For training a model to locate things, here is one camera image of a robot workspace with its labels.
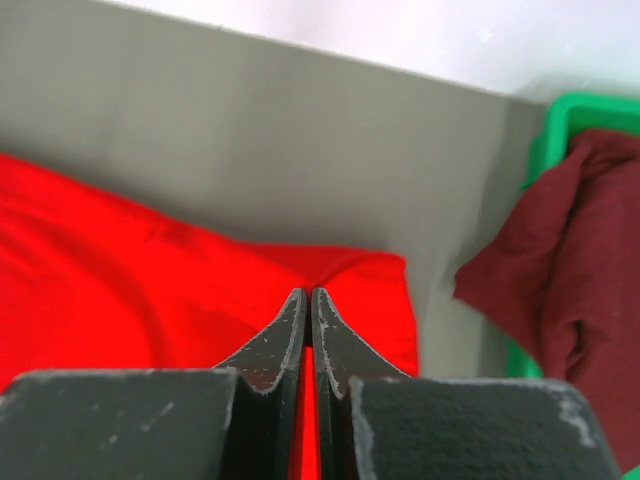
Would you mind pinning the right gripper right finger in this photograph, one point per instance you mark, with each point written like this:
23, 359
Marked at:
376, 422

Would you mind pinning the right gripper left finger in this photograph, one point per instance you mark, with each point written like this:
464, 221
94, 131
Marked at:
233, 421

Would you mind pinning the bright red t-shirt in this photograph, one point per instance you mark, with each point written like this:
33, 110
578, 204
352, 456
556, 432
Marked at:
92, 281

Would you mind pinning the dark red t-shirt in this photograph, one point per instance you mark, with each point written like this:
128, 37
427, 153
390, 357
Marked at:
561, 278

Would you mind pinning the green plastic bin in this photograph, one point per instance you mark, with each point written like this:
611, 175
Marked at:
568, 117

